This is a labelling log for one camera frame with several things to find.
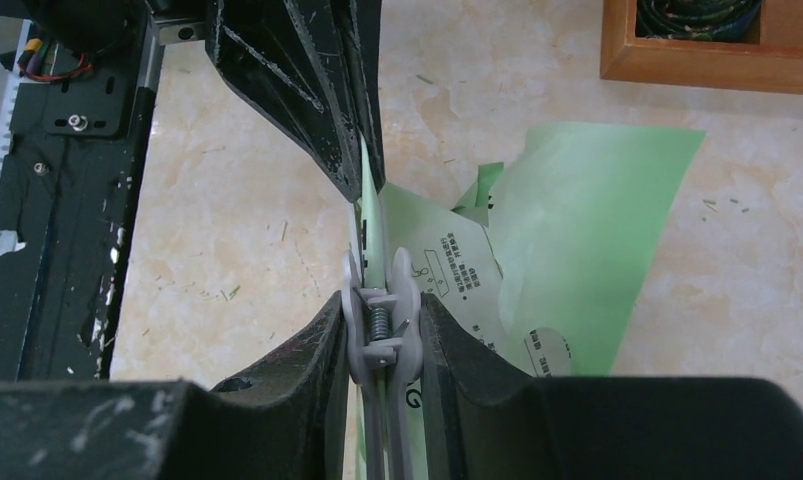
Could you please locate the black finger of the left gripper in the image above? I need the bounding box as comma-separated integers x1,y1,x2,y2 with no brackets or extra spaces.
205,0,364,202
334,0,386,192

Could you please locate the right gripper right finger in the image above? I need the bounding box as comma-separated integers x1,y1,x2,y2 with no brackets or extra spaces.
420,294,803,479

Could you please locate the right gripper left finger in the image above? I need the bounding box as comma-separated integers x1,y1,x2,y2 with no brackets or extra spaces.
0,294,348,479

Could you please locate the green cat litter bag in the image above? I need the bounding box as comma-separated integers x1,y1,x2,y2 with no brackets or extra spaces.
344,122,705,479

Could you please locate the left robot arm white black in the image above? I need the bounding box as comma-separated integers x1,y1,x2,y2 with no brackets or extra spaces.
0,0,386,202

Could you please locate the dark patterned rolled fabric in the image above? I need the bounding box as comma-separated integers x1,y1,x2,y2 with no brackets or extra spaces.
635,0,762,43

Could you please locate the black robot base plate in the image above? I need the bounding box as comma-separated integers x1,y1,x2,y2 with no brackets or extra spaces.
0,30,163,381

